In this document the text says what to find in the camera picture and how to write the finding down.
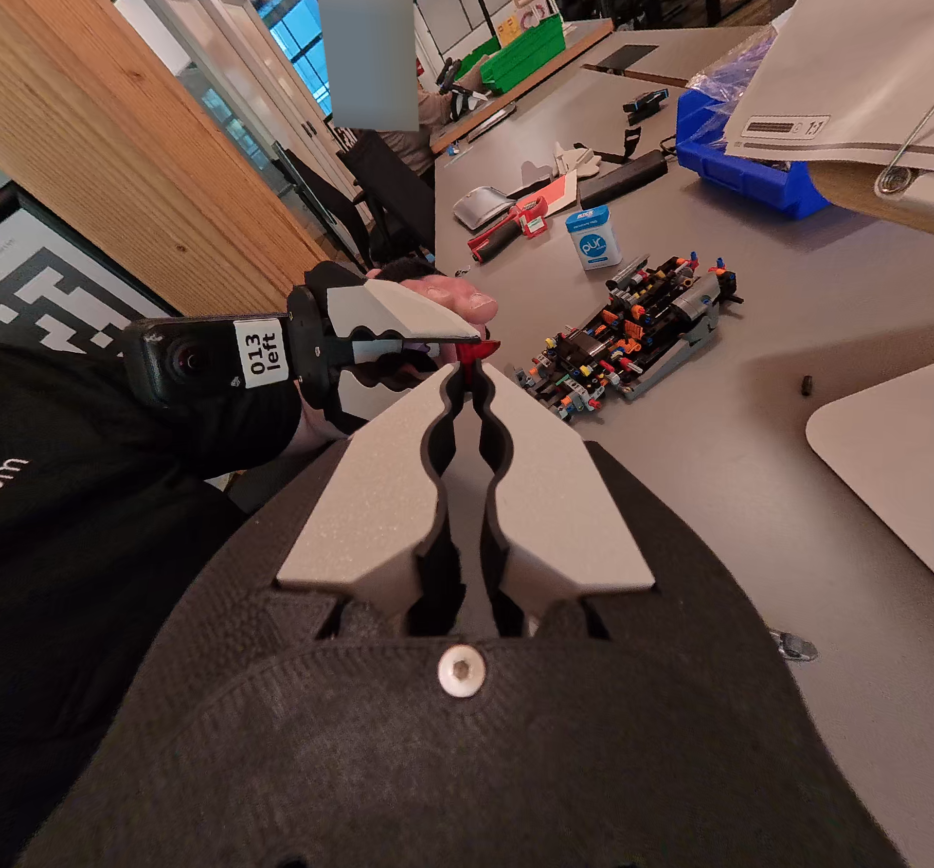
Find grey table hatch panel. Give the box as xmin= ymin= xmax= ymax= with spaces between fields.
xmin=581 ymin=43 xmax=661 ymax=77

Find background work table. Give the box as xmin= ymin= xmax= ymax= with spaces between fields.
xmin=431 ymin=18 xmax=614 ymax=154

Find black office chair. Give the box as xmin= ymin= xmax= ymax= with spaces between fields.
xmin=273 ymin=142 xmax=369 ymax=271
xmin=339 ymin=127 xmax=439 ymax=263

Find metal page holder wire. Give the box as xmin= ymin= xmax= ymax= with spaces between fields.
xmin=874 ymin=105 xmax=934 ymax=198

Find wooden cabinet panel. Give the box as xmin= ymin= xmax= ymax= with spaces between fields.
xmin=0 ymin=0 xmax=329 ymax=318

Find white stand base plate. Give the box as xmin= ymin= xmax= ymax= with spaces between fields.
xmin=805 ymin=364 xmax=934 ymax=555

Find blue plastic bin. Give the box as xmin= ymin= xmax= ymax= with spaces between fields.
xmin=675 ymin=43 xmax=834 ymax=221

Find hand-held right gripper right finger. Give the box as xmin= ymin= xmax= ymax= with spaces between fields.
xmin=473 ymin=361 xmax=655 ymax=597

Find clear plastic bags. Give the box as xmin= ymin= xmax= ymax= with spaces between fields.
xmin=686 ymin=29 xmax=776 ymax=113

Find translucent red lego piece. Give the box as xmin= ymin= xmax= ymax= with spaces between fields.
xmin=454 ymin=340 xmax=503 ymax=386

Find black cylindrical case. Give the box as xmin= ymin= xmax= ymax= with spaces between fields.
xmin=580 ymin=150 xmax=670 ymax=211

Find white blue gum bottle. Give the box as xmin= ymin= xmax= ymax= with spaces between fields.
xmin=565 ymin=205 xmax=620 ymax=272

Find white plastic parts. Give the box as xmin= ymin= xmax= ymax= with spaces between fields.
xmin=520 ymin=140 xmax=605 ymax=186

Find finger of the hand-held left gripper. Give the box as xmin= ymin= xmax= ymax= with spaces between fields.
xmin=337 ymin=340 xmax=440 ymax=422
xmin=327 ymin=278 xmax=484 ymax=344

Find person's left hand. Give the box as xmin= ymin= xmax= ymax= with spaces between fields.
xmin=403 ymin=275 xmax=501 ymax=334

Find grey lego connector plate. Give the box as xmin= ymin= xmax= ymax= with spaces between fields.
xmin=770 ymin=627 xmax=820 ymax=662

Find red black hand tool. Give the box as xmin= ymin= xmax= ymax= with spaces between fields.
xmin=467 ymin=197 xmax=550 ymax=265

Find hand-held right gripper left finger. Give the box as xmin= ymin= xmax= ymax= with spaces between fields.
xmin=276 ymin=363 xmax=464 ymax=588

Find red white card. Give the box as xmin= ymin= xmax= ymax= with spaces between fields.
xmin=541 ymin=169 xmax=579 ymax=218

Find silver grey case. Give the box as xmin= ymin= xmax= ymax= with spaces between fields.
xmin=452 ymin=185 xmax=517 ymax=230

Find green plastic bins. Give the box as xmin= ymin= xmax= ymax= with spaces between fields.
xmin=460 ymin=14 xmax=568 ymax=97

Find lego instruction booklet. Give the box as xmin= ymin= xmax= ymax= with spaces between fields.
xmin=722 ymin=0 xmax=934 ymax=172

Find tray of sorted parts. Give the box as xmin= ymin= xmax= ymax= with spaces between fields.
xmin=511 ymin=251 xmax=745 ymax=422

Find black white marker board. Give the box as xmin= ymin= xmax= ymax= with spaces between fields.
xmin=0 ymin=185 xmax=180 ymax=358

